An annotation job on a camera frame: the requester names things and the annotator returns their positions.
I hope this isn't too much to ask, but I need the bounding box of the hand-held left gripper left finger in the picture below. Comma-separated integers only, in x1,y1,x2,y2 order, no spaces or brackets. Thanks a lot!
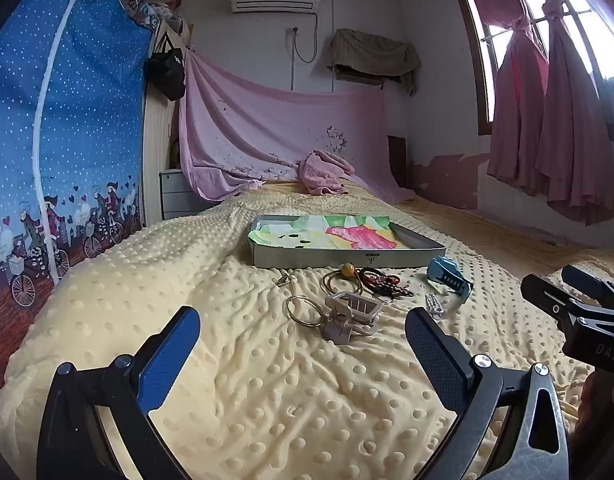
37,305,202,480

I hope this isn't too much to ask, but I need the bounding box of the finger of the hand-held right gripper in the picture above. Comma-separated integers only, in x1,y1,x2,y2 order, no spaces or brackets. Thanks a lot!
521,274,592,333
561,265,614,311

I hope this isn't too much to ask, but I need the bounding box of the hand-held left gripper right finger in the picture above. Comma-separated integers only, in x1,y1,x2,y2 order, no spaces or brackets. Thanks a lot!
404,307,570,480

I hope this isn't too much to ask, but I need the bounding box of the blue wrist watch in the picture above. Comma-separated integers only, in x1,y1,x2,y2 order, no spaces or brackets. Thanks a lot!
427,256,474,303

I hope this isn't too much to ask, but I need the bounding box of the red cord beaded charm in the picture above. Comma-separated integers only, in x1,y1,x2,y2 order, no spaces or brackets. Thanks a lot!
359,267,415,302

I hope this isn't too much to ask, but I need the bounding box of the grey plastic buckle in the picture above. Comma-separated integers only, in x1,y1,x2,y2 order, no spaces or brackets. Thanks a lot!
323,290,380,346

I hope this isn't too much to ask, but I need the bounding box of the hair tie with yellow bead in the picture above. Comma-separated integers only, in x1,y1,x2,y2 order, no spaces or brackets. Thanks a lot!
323,262,364,295

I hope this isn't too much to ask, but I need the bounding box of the metal ring bangle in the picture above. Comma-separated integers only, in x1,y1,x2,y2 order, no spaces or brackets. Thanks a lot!
286,295,326,328

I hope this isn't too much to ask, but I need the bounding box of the grey shallow tray box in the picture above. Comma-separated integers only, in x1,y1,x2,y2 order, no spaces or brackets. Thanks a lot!
247,215,446,270

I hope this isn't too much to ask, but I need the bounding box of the yellow dotted blanket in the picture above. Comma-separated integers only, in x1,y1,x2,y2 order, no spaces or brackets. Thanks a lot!
2,180,614,480

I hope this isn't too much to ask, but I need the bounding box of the pink tied curtain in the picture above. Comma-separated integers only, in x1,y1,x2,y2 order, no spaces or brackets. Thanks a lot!
534,0,614,226
452,0,550,196

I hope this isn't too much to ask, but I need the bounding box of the grey drawer cabinet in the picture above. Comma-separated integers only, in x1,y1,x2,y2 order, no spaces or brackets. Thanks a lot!
159,169,222,222

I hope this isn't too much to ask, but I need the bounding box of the dark wooden board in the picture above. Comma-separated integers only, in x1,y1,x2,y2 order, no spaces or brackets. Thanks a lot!
387,135,408,191

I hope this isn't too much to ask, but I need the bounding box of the crumpled pink towel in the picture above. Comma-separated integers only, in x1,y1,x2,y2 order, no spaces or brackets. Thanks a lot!
299,150,356,196

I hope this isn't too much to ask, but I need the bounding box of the beige wooden wardrobe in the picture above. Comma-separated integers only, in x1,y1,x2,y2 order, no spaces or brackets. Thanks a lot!
142,25,188,226

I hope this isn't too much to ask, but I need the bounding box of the pink hanging sheet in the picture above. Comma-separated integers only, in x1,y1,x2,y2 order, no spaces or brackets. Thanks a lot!
178,50,418,203

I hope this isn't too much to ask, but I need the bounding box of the blue dotted printed wardrobe cover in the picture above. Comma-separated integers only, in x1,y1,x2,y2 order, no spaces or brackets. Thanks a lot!
0,0,155,341

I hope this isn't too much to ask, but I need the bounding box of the black hanging bag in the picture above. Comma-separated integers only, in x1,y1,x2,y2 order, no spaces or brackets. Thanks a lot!
147,47,186,102

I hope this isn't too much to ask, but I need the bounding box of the brown cloth on shelf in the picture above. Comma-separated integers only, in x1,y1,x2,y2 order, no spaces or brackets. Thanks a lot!
327,28,422,97

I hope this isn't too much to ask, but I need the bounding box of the air conditioner power cable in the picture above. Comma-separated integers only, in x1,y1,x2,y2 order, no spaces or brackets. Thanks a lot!
293,12,318,64

